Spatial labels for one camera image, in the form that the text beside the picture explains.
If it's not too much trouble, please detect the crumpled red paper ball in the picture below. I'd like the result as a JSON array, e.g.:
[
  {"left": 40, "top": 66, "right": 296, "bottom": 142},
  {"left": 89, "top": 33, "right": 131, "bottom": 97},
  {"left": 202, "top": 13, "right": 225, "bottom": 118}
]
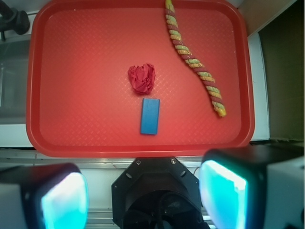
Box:
[{"left": 127, "top": 63, "right": 156, "bottom": 94}]

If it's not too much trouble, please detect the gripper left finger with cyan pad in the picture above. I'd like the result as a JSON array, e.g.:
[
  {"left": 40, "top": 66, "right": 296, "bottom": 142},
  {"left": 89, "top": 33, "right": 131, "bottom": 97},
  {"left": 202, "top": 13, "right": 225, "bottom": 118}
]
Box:
[{"left": 0, "top": 163, "right": 89, "bottom": 229}]

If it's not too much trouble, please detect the blue rectangular block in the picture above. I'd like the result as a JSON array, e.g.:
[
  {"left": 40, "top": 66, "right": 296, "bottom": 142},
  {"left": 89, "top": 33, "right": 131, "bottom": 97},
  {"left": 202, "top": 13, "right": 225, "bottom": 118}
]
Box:
[{"left": 140, "top": 98, "right": 160, "bottom": 135}]

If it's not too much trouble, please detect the multicolored twisted rope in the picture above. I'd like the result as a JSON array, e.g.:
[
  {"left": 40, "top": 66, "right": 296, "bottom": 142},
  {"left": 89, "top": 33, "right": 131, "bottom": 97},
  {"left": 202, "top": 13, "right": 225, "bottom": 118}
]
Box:
[{"left": 164, "top": 0, "right": 228, "bottom": 118}]

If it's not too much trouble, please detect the red plastic tray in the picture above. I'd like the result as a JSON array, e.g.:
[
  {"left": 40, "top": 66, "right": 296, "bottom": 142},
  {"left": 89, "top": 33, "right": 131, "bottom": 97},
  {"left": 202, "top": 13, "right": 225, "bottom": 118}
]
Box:
[{"left": 26, "top": 0, "right": 254, "bottom": 157}]

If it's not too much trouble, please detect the black clamp knob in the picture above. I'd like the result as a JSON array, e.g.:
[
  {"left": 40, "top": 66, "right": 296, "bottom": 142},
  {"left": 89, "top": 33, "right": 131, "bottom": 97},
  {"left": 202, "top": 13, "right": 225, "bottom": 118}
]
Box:
[{"left": 0, "top": 0, "right": 31, "bottom": 42}]

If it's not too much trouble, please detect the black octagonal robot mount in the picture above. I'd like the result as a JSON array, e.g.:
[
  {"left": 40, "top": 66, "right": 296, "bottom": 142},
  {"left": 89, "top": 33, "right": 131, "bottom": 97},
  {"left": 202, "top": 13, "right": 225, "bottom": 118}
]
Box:
[{"left": 112, "top": 157, "right": 209, "bottom": 229}]

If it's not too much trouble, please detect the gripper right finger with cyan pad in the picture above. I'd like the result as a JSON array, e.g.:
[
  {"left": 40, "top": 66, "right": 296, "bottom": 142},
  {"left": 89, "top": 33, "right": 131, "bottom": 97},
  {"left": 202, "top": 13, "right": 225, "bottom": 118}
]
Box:
[{"left": 199, "top": 145, "right": 305, "bottom": 229}]

